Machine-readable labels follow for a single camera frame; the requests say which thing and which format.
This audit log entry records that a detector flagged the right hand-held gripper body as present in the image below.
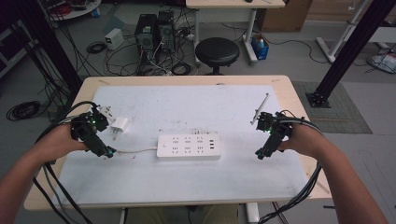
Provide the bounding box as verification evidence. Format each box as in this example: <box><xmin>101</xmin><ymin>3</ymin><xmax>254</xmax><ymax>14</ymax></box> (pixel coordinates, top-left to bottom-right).
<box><xmin>255</xmin><ymin>111</ymin><xmax>294</xmax><ymax>161</ymax></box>

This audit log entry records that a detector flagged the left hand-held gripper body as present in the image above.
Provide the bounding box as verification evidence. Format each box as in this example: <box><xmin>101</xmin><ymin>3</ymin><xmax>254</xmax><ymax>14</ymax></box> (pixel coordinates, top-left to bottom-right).
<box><xmin>70</xmin><ymin>106</ymin><xmax>118</xmax><ymax>159</ymax></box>

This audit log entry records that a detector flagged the white charger plug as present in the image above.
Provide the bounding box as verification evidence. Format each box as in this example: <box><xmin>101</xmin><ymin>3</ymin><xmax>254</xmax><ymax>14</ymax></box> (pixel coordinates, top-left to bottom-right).
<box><xmin>110</xmin><ymin>116</ymin><xmax>131</xmax><ymax>135</ymax></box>

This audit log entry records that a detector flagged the person's right hand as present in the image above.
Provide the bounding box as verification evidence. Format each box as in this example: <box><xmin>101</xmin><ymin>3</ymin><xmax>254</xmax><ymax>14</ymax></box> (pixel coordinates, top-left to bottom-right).
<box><xmin>278</xmin><ymin>122</ymin><xmax>329</xmax><ymax>161</ymax></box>

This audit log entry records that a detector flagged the person's left hand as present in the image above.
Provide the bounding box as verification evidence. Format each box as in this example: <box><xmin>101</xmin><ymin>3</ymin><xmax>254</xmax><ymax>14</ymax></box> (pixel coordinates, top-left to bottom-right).
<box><xmin>36</xmin><ymin>123</ymin><xmax>90</xmax><ymax>159</ymax></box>

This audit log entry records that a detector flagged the wooden table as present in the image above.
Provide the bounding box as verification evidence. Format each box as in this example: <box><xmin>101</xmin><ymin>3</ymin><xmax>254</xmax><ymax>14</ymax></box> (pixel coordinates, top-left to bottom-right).
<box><xmin>23</xmin><ymin>75</ymin><xmax>332</xmax><ymax>212</ymax></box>

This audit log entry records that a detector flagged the blue box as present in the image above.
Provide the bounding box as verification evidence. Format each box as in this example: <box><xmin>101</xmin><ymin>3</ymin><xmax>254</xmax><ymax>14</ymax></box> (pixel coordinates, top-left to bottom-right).
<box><xmin>250</xmin><ymin>33</ymin><xmax>270</xmax><ymax>61</ymax></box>

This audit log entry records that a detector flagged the grey floor mat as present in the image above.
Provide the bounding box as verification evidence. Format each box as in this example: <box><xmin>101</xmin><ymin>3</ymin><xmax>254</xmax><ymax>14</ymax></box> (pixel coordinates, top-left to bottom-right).
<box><xmin>290</xmin><ymin>81</ymin><xmax>374</xmax><ymax>135</ymax></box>

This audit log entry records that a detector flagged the black round stool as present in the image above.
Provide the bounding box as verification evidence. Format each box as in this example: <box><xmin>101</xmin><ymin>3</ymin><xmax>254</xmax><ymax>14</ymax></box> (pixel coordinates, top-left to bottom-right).
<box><xmin>194</xmin><ymin>36</ymin><xmax>241</xmax><ymax>76</ymax></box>

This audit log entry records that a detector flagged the white power supply box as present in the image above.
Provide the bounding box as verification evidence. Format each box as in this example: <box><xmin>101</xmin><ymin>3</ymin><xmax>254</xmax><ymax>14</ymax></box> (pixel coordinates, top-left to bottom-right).
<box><xmin>104</xmin><ymin>27</ymin><xmax>125</xmax><ymax>51</ymax></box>

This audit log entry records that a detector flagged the white power strip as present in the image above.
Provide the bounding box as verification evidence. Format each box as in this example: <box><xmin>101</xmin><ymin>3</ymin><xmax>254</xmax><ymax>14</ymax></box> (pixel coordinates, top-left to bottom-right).
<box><xmin>156</xmin><ymin>133</ymin><xmax>222</xmax><ymax>161</ymax></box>

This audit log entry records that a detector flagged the large black computer tower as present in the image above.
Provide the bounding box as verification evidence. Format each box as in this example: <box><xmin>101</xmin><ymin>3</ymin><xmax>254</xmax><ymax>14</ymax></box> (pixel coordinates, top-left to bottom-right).
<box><xmin>134</xmin><ymin>13</ymin><xmax>161</xmax><ymax>69</ymax></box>

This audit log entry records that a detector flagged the white table leg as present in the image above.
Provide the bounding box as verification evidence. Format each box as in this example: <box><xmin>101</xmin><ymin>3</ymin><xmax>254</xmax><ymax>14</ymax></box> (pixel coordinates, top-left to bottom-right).
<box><xmin>246</xmin><ymin>203</ymin><xmax>261</xmax><ymax>224</ymax></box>

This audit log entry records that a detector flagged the brown cardboard box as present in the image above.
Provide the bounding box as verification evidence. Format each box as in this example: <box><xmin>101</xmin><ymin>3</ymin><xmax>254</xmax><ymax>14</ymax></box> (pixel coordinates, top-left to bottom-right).
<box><xmin>261</xmin><ymin>0</ymin><xmax>314</xmax><ymax>33</ymax></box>

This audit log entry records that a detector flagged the small black computer tower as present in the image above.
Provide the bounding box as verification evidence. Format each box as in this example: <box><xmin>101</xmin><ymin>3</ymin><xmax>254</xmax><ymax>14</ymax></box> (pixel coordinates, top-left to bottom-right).
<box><xmin>157</xmin><ymin>9</ymin><xmax>177</xmax><ymax>54</ymax></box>

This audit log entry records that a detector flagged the white table mat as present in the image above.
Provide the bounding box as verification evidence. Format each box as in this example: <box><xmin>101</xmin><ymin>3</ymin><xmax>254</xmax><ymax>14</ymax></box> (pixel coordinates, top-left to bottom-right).
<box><xmin>57</xmin><ymin>85</ymin><xmax>309</xmax><ymax>207</ymax></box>

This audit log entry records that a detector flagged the round white table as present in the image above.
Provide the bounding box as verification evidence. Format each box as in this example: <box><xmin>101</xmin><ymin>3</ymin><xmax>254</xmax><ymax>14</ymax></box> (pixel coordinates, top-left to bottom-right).
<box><xmin>46</xmin><ymin>0</ymin><xmax>103</xmax><ymax>21</ymax></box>

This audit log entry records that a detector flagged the white metal stand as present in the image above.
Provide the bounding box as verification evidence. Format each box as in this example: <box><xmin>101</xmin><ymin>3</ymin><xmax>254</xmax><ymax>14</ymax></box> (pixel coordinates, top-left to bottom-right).
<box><xmin>315</xmin><ymin>0</ymin><xmax>370</xmax><ymax>64</ymax></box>

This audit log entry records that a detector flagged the wooden desk with white legs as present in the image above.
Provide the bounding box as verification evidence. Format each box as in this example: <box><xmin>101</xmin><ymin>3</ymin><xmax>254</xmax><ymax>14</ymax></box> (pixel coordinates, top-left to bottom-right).
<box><xmin>185</xmin><ymin>0</ymin><xmax>286</xmax><ymax>65</ymax></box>

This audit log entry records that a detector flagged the clear plastic bag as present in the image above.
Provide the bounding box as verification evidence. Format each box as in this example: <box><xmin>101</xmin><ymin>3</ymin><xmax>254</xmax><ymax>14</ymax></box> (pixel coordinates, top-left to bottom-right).
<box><xmin>366</xmin><ymin>52</ymin><xmax>396</xmax><ymax>75</ymax></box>

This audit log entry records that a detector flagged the white power strip cable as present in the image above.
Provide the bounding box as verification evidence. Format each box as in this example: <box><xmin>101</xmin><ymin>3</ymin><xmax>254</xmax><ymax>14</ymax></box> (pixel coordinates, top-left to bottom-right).
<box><xmin>114</xmin><ymin>146</ymin><xmax>159</xmax><ymax>155</ymax></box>

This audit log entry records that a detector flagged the small black cable coil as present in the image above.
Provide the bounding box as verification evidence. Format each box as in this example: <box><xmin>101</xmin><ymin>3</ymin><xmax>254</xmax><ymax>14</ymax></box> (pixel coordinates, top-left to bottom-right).
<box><xmin>86</xmin><ymin>40</ymin><xmax>107</xmax><ymax>55</ymax></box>

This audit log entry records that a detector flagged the left gripper black cable bundle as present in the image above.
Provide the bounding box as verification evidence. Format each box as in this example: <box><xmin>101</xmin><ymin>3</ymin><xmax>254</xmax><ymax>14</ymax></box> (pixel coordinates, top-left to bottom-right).
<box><xmin>32</xmin><ymin>100</ymin><xmax>96</xmax><ymax>224</ymax></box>

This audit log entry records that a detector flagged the gripper black cable bundle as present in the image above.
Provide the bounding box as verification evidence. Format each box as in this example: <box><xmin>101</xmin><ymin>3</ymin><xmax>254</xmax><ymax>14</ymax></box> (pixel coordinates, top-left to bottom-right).
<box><xmin>257</xmin><ymin>109</ymin><xmax>323</xmax><ymax>224</ymax></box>
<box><xmin>32</xmin><ymin>100</ymin><xmax>96</xmax><ymax>224</ymax></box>

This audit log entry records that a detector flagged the right gripper black cable bundle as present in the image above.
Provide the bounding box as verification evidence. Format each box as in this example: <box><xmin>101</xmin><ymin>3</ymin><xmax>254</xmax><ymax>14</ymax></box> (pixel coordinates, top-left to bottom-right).
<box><xmin>257</xmin><ymin>109</ymin><xmax>323</xmax><ymax>224</ymax></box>

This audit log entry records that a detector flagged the large black cable coil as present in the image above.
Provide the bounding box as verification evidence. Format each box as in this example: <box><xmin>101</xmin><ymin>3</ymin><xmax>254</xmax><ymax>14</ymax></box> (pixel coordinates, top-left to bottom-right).
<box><xmin>6</xmin><ymin>100</ymin><xmax>42</xmax><ymax>122</ymax></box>

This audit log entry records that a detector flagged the black floor cable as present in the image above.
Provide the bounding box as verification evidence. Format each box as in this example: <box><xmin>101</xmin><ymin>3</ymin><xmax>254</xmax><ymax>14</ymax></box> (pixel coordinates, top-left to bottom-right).
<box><xmin>266</xmin><ymin>38</ymin><xmax>332</xmax><ymax>65</ymax></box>

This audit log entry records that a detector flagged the black metal post with base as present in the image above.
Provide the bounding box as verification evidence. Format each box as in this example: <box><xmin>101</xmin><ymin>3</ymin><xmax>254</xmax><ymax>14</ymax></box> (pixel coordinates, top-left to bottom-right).
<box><xmin>305</xmin><ymin>0</ymin><xmax>396</xmax><ymax>109</ymax></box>

